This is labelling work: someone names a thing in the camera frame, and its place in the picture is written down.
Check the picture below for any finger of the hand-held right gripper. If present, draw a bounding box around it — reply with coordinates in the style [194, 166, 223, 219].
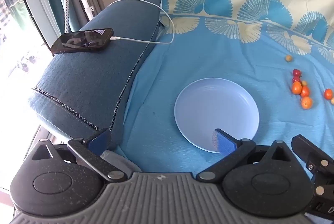
[291, 135, 334, 197]

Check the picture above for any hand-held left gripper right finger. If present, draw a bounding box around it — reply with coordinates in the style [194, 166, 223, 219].
[196, 129, 299, 183]

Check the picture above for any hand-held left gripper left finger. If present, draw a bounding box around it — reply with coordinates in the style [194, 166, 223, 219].
[25, 128, 128, 183]

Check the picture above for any light blue round plate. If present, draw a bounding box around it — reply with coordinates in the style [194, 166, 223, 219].
[174, 78, 260, 154]

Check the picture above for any blue and cream printed sheet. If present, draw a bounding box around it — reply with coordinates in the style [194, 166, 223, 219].
[115, 0, 334, 183]

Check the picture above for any black smartphone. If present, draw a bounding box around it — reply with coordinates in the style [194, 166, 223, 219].
[50, 28, 114, 55]

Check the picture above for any green hanging garment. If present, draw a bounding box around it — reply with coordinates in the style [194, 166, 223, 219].
[10, 1, 27, 29]

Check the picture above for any plaid hanging shirt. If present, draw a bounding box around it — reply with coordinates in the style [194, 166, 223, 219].
[0, 0, 12, 29]

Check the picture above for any white charging cable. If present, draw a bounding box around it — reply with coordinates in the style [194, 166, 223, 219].
[109, 0, 175, 45]

